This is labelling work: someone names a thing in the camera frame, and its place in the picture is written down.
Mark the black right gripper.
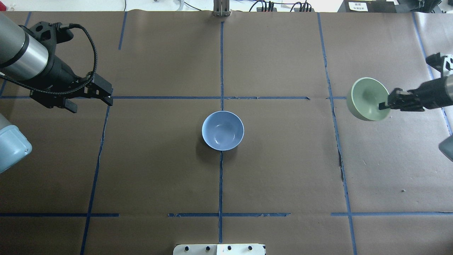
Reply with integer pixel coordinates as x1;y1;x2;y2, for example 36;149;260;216
379;79;453;112

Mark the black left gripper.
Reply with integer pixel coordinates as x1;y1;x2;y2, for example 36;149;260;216
30;57;113;113

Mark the green bowl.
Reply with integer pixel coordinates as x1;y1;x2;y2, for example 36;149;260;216
346;77;390;121

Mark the blue bowl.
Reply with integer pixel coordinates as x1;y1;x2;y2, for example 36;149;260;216
202;111;245;151

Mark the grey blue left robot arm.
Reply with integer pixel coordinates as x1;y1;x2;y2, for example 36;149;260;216
1;13;113;113

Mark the black power adapter box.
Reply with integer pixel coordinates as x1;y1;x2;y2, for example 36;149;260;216
337;0;396;13

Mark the orange black connector strip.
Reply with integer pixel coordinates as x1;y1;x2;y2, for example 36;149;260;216
248;0;315;13

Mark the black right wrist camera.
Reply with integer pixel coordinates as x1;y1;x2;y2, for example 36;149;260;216
425;53;453;77

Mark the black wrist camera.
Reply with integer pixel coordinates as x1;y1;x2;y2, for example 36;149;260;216
19;21;74;44
425;53;453;77

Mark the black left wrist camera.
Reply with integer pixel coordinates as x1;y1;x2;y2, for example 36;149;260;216
19;21;74;44

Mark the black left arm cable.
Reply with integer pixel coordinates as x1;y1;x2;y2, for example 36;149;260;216
0;23;98;96

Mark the aluminium frame post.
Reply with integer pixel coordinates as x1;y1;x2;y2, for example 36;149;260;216
213;0;231;17

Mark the white camera pole mount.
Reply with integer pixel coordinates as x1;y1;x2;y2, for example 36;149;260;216
173;243;266;255

